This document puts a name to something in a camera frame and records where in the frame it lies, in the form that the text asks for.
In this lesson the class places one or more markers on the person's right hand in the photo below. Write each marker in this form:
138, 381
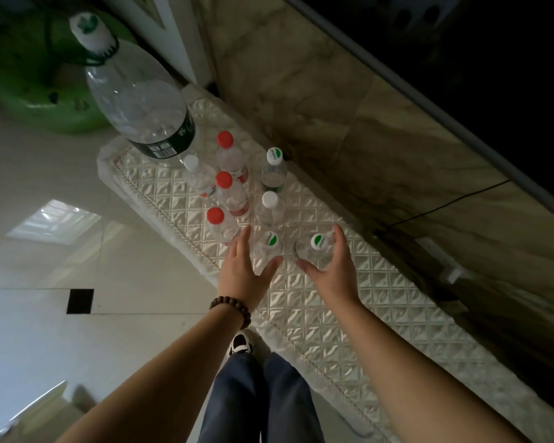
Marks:
339, 281

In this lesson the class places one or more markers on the person's left hand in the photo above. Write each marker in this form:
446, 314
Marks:
240, 279

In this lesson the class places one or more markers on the person's right thumb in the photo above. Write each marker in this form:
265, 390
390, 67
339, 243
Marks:
310, 268

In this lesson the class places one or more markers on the person's left thumb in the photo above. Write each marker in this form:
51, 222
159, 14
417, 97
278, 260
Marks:
271, 268

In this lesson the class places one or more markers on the small bottle green white cap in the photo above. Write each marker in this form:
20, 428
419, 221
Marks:
274, 172
267, 246
316, 246

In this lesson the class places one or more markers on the person's left forearm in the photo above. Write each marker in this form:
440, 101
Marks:
166, 378

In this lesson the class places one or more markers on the person's right forearm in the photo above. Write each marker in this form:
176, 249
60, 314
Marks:
411, 378

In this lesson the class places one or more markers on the white quilted cloth cover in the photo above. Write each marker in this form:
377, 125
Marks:
314, 313

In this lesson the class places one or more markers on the small bottle red cap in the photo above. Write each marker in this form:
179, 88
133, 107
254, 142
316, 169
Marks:
232, 196
231, 159
221, 226

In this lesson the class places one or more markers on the black and white shoe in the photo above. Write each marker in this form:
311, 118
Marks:
241, 343

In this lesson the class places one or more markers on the blue trousers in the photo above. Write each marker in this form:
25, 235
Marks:
258, 405

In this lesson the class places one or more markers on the large clear water bottle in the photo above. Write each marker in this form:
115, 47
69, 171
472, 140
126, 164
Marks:
138, 101

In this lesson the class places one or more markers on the black television screen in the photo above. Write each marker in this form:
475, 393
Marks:
480, 64

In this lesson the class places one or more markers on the green plastic floor fan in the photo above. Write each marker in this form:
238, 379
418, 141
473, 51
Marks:
32, 82

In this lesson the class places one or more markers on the white door frame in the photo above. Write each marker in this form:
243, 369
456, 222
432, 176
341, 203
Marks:
175, 36

